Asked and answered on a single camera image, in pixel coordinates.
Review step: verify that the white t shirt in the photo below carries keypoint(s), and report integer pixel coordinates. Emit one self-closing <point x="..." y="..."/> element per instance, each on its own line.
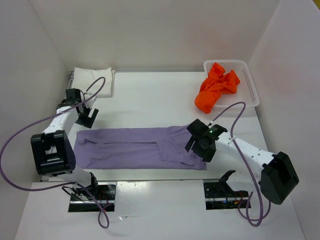
<point x="83" y="78"/>

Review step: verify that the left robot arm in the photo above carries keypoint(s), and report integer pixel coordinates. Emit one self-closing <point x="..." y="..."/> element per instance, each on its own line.
<point x="52" y="151"/>

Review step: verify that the white plastic basket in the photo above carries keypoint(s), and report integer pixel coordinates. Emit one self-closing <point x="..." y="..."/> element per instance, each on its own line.
<point x="246" y="90"/>

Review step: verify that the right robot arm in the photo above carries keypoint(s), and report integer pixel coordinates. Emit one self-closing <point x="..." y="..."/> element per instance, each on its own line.
<point x="274" y="172"/>

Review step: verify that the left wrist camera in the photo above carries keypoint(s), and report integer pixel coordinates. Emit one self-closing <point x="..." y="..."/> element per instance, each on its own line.
<point x="89" y="100"/>

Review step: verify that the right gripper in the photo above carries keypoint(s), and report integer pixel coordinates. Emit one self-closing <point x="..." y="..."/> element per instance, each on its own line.
<point x="207" y="155"/>

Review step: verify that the purple t shirt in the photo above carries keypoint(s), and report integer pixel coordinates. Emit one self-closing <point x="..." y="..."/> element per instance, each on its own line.
<point x="136" y="148"/>

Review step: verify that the orange t shirt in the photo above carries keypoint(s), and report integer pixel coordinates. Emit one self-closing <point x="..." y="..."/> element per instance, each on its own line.
<point x="217" y="83"/>

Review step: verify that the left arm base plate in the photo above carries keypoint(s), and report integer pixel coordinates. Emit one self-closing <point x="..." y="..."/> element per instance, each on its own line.
<point x="80" y="201"/>

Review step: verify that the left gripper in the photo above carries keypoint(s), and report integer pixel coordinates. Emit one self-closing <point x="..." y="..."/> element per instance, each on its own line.
<point x="88" y="121"/>

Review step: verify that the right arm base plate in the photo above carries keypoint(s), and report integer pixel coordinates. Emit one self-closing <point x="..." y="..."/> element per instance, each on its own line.
<point x="219" y="196"/>

